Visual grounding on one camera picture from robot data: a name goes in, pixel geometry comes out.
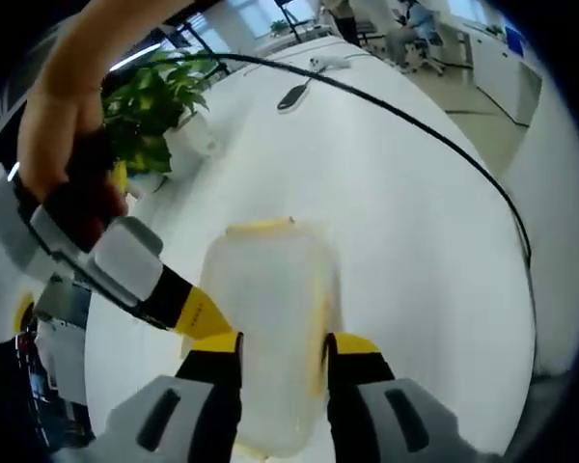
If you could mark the white plant pot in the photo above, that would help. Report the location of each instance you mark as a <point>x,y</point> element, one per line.
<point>195,137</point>

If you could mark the small white device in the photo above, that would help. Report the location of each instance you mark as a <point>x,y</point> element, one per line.
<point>330,62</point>

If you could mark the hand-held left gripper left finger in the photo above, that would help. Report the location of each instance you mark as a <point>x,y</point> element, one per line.
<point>183,415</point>

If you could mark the black phone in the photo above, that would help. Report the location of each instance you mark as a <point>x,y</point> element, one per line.
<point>292,96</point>

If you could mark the green potted plant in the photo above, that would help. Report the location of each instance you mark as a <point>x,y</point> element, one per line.
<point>145,111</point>

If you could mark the white cabinet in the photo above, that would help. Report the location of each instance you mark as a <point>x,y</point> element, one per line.
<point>506,77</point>

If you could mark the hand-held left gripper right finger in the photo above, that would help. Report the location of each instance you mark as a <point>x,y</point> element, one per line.
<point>386,419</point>

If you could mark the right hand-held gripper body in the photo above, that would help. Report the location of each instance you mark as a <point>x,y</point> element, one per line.
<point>9,241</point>

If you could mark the clear plastic box yellow buckles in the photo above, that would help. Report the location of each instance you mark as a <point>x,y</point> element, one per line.
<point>270,299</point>

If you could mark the person's right hand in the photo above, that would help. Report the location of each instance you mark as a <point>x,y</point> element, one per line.
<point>48,140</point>

